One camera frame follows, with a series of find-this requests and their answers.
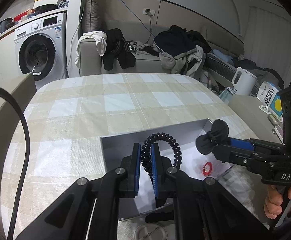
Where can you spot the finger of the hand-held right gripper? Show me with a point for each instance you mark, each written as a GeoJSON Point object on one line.
{"type": "Point", "coordinates": [240, 143]}
{"type": "Point", "coordinates": [230, 155]}

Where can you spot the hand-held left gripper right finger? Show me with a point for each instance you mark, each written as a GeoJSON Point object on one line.
{"type": "Point", "coordinates": [155, 170]}

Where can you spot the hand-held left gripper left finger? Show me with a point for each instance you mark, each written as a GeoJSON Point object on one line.
{"type": "Point", "coordinates": [136, 170]}

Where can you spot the black bow hair clip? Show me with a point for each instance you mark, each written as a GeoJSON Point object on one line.
{"type": "Point", "coordinates": [219, 127]}

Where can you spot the grey cardboard box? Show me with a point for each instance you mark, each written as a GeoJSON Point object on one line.
{"type": "Point", "coordinates": [125, 142]}

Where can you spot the person's right hand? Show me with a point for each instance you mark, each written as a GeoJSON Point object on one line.
{"type": "Point", "coordinates": [273, 202]}

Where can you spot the red flower hair clip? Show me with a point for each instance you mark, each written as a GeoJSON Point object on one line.
{"type": "Point", "coordinates": [207, 169]}

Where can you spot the white box yellow circle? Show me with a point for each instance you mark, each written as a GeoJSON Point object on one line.
{"type": "Point", "coordinates": [268, 96]}

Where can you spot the white electric kettle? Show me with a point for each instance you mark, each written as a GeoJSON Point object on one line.
{"type": "Point", "coordinates": [244, 82]}

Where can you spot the round clear badge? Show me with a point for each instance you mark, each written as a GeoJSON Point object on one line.
{"type": "Point", "coordinates": [150, 233]}

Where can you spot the light blue cushion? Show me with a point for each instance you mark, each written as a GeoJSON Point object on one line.
{"type": "Point", "coordinates": [223, 55]}

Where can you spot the white curtain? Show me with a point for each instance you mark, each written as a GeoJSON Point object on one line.
{"type": "Point", "coordinates": [273, 42]}

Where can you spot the beige sofa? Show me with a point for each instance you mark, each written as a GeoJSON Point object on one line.
{"type": "Point", "coordinates": [140, 65]}

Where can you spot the black jacket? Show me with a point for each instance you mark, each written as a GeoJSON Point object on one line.
{"type": "Point", "coordinates": [198, 38]}

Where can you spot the dark navy jacket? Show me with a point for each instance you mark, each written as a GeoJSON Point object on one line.
{"type": "Point", "coordinates": [173, 41]}

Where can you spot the black white patterned cloth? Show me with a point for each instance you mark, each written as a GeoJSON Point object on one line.
{"type": "Point", "coordinates": [140, 46]}

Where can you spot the black striped garment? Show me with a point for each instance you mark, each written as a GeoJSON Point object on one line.
{"type": "Point", "coordinates": [115, 42]}

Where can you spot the white garment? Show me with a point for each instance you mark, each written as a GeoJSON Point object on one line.
{"type": "Point", "coordinates": [100, 41]}

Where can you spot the large brown cardboard box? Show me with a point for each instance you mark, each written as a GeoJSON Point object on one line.
{"type": "Point", "coordinates": [0, 130]}

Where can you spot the white washing machine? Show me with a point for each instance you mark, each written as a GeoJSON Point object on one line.
{"type": "Point", "coordinates": [48, 37]}

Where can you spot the grey pillow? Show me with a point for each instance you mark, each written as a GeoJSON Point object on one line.
{"type": "Point", "coordinates": [91, 15]}

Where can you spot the black pan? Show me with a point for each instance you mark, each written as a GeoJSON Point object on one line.
{"type": "Point", "coordinates": [46, 7]}

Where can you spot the red container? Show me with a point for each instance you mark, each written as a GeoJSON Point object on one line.
{"type": "Point", "coordinates": [21, 15]}

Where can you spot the black cooking pot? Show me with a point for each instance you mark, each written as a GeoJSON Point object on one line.
{"type": "Point", "coordinates": [4, 24]}

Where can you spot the white wall socket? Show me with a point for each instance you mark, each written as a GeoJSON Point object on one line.
{"type": "Point", "coordinates": [149, 11]}

